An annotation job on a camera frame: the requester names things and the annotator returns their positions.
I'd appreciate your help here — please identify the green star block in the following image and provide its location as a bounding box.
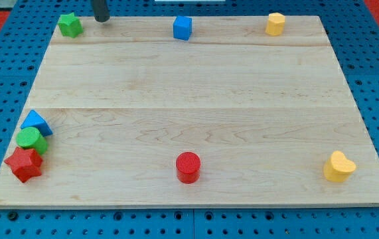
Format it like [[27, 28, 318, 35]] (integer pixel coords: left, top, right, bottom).
[[57, 12, 84, 38]]

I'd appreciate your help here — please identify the red star block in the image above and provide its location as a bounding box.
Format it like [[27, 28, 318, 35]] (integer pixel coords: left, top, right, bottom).
[[4, 147, 43, 183]]

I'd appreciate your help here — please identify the red cylinder block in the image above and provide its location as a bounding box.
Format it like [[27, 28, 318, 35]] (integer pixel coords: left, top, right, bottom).
[[175, 151, 201, 184]]

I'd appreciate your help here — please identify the wooden board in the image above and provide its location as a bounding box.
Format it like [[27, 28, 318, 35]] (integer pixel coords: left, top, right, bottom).
[[0, 16, 379, 210]]

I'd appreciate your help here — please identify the blue cube block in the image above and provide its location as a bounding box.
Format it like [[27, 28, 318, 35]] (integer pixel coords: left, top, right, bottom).
[[173, 16, 192, 40]]

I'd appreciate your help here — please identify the yellow hexagon block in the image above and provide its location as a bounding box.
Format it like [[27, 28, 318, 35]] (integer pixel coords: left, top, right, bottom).
[[265, 13, 285, 36]]

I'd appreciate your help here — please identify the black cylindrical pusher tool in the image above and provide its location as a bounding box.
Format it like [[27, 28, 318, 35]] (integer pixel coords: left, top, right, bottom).
[[90, 0, 110, 23]]

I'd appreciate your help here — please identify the blue triangle block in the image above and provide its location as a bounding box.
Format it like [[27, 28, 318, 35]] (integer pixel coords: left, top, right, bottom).
[[20, 110, 53, 137]]

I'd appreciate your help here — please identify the yellow heart block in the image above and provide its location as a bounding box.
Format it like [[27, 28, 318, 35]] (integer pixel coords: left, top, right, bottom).
[[323, 151, 357, 183]]

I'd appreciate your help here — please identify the green cylinder block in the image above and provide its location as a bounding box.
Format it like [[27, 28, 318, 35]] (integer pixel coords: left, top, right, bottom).
[[16, 127, 48, 155]]

